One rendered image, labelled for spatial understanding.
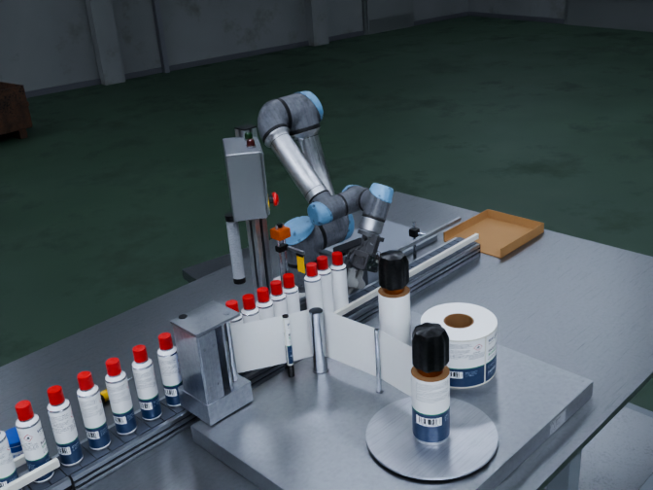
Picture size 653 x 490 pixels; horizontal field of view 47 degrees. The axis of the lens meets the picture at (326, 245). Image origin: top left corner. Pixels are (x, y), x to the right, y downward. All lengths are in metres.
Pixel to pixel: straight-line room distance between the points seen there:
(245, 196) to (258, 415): 0.57
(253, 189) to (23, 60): 9.17
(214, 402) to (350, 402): 0.35
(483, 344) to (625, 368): 0.46
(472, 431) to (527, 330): 0.61
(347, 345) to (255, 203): 0.45
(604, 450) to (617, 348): 0.68
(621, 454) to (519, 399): 0.99
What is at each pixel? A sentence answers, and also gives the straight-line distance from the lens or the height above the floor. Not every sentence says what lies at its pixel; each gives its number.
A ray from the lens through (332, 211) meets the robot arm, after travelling 2.35.
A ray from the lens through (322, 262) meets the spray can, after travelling 2.26.
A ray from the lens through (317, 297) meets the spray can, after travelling 2.26.
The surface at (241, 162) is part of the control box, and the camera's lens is 2.00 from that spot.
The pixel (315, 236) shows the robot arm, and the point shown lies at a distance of 2.56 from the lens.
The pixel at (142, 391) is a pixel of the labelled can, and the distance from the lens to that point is 1.97.
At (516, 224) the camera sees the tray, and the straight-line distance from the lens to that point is 3.12.
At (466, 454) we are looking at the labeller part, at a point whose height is 0.89.
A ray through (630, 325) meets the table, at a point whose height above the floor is 0.83.
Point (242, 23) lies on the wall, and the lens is 12.29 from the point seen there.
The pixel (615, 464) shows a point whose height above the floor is 0.22.
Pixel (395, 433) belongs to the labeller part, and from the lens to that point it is 1.86.
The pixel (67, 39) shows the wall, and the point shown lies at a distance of 11.21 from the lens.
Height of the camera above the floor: 2.04
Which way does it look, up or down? 24 degrees down
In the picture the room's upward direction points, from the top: 4 degrees counter-clockwise
